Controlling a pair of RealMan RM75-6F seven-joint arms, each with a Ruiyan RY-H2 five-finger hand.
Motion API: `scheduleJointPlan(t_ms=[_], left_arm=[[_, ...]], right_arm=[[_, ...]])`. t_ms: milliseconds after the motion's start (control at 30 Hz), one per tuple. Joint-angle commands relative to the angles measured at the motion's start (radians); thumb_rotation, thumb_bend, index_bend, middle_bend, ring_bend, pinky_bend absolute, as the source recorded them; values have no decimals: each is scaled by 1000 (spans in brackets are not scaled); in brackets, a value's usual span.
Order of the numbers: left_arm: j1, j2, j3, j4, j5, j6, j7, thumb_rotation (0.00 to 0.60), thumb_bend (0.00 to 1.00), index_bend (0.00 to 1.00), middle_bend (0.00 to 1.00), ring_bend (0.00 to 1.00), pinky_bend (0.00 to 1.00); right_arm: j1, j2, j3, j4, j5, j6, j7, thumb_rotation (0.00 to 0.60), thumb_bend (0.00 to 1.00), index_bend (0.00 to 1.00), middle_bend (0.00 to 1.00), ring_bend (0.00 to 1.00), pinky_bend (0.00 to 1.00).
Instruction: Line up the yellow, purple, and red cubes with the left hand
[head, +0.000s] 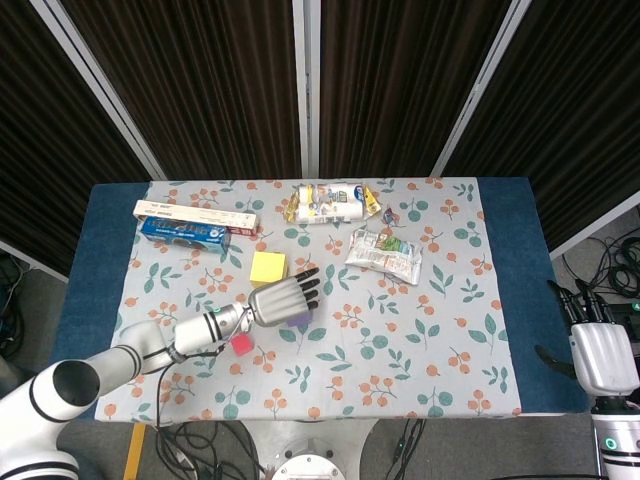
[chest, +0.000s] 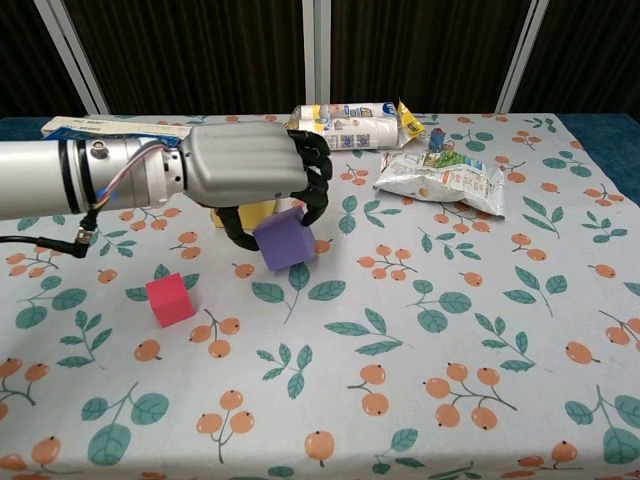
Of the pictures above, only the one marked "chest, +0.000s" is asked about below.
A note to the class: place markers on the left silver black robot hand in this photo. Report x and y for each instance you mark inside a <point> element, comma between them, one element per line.
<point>240,160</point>

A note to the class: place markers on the large yellow foam cube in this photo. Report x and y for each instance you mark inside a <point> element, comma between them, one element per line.
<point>255,212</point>

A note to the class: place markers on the medium purple foam cube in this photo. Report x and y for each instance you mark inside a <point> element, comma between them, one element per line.
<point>285,245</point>

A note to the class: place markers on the small pink foam cube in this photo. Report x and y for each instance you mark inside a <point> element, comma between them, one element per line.
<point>170,302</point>

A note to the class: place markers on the dark ribbed partition panel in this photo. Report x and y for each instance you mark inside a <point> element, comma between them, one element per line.
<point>200,50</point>
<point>600,50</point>
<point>20,50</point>
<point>425,50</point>

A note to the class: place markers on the long white red box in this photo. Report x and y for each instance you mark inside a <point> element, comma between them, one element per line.
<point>125,122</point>

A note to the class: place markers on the white yellow snack bag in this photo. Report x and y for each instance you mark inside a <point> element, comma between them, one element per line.
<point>360,127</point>

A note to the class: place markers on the yellow snack packet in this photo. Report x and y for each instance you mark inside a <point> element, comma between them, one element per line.
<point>410,122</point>

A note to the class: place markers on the small blue wrapped candy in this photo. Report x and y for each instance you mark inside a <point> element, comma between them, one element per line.
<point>438,140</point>

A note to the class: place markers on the silver crumpled snack bag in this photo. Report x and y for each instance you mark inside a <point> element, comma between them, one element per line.
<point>440,180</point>

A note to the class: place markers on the floral fruit print tablecloth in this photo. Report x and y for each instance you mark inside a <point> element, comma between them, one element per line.
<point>400,325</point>

